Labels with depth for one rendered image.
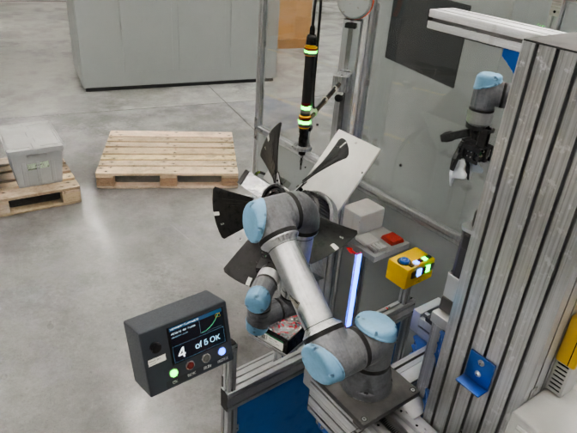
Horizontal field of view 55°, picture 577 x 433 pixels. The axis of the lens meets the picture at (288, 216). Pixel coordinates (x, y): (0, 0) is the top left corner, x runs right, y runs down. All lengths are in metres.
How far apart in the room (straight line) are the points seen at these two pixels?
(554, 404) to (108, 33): 6.65
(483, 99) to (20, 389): 2.57
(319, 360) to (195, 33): 6.50
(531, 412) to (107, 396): 2.17
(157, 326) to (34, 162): 3.37
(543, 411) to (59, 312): 2.84
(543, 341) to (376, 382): 0.47
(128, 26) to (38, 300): 4.41
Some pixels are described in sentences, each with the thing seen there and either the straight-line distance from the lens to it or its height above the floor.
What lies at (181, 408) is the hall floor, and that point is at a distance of 3.00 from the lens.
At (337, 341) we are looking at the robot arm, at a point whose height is 1.27.
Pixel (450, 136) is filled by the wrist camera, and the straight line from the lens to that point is 1.88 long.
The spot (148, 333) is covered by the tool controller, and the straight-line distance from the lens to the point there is 1.50.
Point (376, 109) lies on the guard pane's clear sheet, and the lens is 2.77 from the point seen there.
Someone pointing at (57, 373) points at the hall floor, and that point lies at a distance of 3.28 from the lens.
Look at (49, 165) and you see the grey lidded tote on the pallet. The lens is 4.79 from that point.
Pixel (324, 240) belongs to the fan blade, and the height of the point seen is 1.17.
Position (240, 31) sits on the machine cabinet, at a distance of 7.83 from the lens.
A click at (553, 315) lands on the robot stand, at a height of 1.49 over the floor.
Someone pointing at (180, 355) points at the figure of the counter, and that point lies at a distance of 1.57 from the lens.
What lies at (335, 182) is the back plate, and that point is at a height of 1.20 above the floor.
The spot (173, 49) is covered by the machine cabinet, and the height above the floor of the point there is 0.49.
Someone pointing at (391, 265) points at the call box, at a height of 1.05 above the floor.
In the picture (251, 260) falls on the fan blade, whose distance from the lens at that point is 2.19.
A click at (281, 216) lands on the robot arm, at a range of 1.53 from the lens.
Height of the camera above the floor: 2.23
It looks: 29 degrees down
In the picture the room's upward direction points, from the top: 4 degrees clockwise
